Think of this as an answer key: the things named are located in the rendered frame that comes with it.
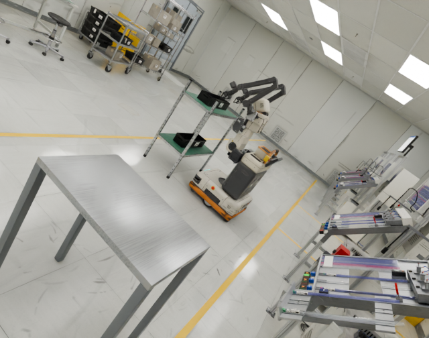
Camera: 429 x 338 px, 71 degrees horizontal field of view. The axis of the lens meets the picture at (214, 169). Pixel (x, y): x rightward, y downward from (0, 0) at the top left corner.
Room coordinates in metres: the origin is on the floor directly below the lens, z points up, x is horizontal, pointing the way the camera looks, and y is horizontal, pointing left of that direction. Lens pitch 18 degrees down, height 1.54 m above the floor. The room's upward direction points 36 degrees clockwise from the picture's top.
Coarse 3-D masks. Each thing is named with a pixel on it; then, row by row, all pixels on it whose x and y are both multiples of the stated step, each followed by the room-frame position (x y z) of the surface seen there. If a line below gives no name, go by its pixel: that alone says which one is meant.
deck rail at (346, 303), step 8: (312, 296) 1.60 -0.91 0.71; (320, 304) 1.59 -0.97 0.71; (328, 304) 1.58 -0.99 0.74; (336, 304) 1.57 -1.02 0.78; (344, 304) 1.56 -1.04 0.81; (352, 304) 1.56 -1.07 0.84; (360, 304) 1.55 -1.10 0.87; (368, 304) 1.54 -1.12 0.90; (392, 304) 1.52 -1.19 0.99; (400, 304) 1.51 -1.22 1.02; (408, 304) 1.51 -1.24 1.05; (416, 304) 1.51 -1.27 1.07; (400, 312) 1.50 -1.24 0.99; (408, 312) 1.50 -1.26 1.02; (416, 312) 1.49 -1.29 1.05; (424, 312) 1.48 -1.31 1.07
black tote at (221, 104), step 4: (200, 92) 3.55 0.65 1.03; (204, 92) 3.53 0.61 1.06; (208, 92) 3.72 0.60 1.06; (200, 96) 3.54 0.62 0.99; (204, 96) 3.53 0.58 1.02; (208, 96) 3.51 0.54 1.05; (212, 96) 3.88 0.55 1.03; (216, 96) 3.96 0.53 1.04; (220, 96) 4.06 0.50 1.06; (200, 100) 3.53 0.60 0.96; (204, 100) 3.52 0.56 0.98; (208, 100) 3.51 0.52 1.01; (212, 100) 3.54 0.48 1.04; (216, 100) 3.62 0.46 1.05; (220, 100) 3.72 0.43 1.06; (224, 100) 4.07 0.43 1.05; (208, 104) 3.51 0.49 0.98; (212, 104) 3.60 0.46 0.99; (220, 104) 3.78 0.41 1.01; (224, 104) 3.89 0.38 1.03; (228, 104) 4.00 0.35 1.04; (220, 108) 3.85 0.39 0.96; (224, 108) 3.96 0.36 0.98
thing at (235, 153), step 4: (236, 148) 3.45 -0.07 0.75; (244, 148) 3.55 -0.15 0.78; (228, 152) 3.58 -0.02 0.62; (232, 152) 3.43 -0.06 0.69; (236, 152) 3.42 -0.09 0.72; (240, 152) 3.41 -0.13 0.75; (244, 152) 3.54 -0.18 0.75; (228, 156) 3.44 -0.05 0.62; (232, 156) 3.42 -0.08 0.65; (236, 156) 3.41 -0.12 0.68; (240, 156) 3.40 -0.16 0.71; (232, 160) 3.41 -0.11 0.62; (236, 160) 3.40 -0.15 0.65
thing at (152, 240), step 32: (64, 160) 1.12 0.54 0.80; (96, 160) 1.28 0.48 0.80; (32, 192) 1.04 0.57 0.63; (64, 192) 0.98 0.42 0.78; (96, 192) 1.07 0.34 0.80; (128, 192) 1.21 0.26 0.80; (96, 224) 0.92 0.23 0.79; (128, 224) 1.02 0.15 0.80; (160, 224) 1.15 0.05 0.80; (0, 256) 1.04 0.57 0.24; (64, 256) 1.45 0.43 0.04; (128, 256) 0.87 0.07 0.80; (160, 256) 0.97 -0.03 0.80; (192, 256) 1.10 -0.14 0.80; (128, 320) 0.85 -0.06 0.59
